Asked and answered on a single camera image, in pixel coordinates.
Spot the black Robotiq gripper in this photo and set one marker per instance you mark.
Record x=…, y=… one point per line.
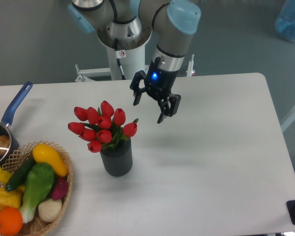
x=158, y=85

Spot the red tulip bouquet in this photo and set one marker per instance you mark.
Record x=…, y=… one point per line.
x=103, y=128

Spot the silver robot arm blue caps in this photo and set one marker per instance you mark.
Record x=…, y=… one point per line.
x=146, y=42

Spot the dark grey ribbed vase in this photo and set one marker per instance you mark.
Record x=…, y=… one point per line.
x=118, y=162

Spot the yellow squash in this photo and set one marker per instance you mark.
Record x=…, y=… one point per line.
x=44, y=153

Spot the purple red onion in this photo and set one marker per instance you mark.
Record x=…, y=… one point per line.
x=60, y=189

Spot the green bok choy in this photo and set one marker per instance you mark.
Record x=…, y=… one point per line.
x=38, y=184

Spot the dark green cucumber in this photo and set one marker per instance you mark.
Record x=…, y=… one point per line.
x=20, y=174

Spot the white garlic bulb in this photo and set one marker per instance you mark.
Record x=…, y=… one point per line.
x=49, y=209

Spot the blue plastic bag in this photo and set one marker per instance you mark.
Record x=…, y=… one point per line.
x=285, y=22

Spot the brown bread roll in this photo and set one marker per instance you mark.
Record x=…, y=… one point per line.
x=4, y=144

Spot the yellow banana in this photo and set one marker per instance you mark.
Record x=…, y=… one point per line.
x=4, y=176

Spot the yellow bell pepper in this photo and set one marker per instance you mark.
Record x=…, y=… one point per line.
x=10, y=199

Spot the orange fruit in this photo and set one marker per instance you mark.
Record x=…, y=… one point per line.
x=11, y=221

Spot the blue handled saucepan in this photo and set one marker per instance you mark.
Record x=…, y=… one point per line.
x=8, y=117

